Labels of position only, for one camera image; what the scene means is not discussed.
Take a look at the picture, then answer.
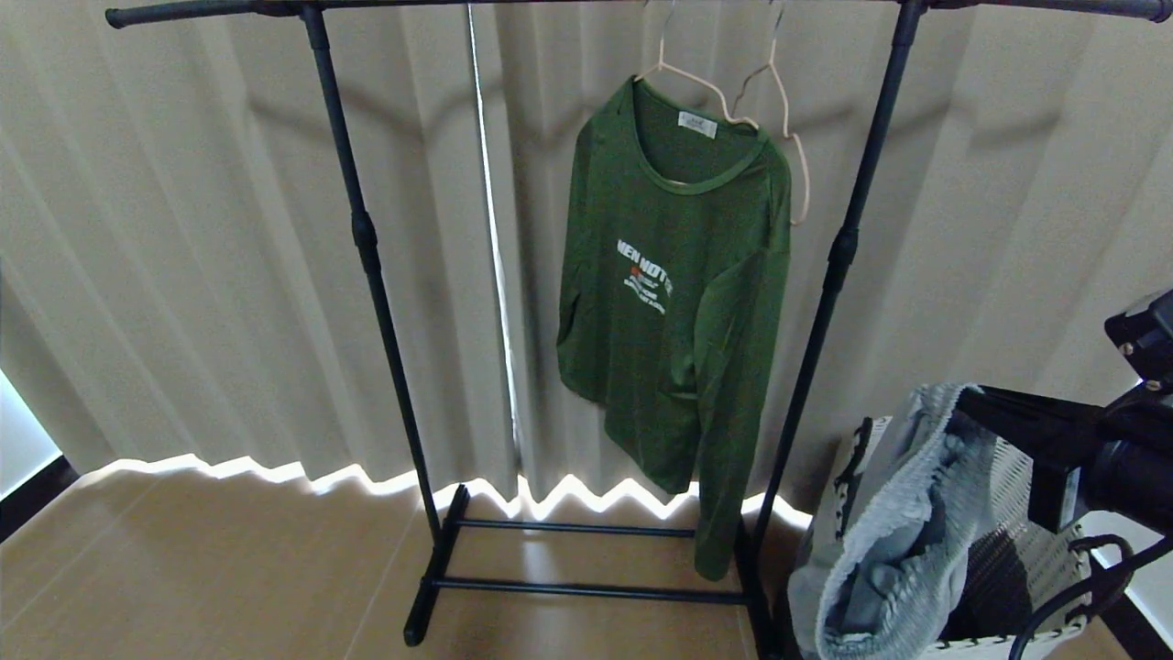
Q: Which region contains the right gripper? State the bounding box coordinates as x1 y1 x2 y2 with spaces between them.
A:
1028 390 1173 537

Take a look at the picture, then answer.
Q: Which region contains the pale grey garment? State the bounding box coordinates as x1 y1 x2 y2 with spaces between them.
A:
788 383 1000 660

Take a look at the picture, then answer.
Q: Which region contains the green printed shirt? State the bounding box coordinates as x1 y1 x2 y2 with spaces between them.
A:
556 75 794 583

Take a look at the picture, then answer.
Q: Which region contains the pink clothes hanger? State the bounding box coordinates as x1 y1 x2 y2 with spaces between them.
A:
632 0 762 189
730 0 813 227

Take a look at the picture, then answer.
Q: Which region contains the white laundry basket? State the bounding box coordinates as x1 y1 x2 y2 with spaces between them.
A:
788 412 1137 660

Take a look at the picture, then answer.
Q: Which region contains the black clothes rack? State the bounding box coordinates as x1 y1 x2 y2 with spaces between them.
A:
104 0 1173 656

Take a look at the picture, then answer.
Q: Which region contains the beige curtain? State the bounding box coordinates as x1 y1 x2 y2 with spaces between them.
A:
0 0 1173 514

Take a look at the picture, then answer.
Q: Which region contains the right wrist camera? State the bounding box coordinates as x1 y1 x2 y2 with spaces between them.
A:
1104 289 1173 391

